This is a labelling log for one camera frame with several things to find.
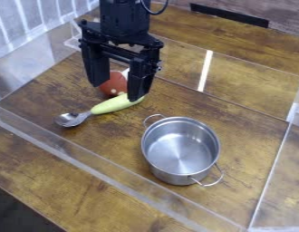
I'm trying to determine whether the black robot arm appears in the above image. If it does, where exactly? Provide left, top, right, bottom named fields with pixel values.
left=78, top=0, right=167, bottom=102

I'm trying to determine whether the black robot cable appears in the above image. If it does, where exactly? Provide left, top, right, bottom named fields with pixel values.
left=138, top=0, right=170, bottom=15

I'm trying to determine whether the clear acrylic triangle bracket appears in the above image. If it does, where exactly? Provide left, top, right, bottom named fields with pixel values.
left=63, top=21, right=82, bottom=51

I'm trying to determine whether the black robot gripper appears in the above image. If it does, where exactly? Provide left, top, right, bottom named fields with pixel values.
left=78, top=20, right=163, bottom=102

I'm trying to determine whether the stainless steel pot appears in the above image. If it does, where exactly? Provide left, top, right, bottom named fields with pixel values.
left=141, top=114, right=223, bottom=187

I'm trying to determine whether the green handled metal spoon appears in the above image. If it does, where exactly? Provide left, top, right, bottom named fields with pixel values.
left=54, top=93, right=143, bottom=128

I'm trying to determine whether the red white toy mushroom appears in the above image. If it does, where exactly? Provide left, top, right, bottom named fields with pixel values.
left=98, top=70, right=127, bottom=96

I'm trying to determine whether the black strip on table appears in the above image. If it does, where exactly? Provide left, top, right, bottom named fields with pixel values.
left=189, top=3, right=269, bottom=28

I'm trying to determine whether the clear acrylic tray wall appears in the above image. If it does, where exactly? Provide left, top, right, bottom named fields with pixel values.
left=0, top=107, right=247, bottom=232

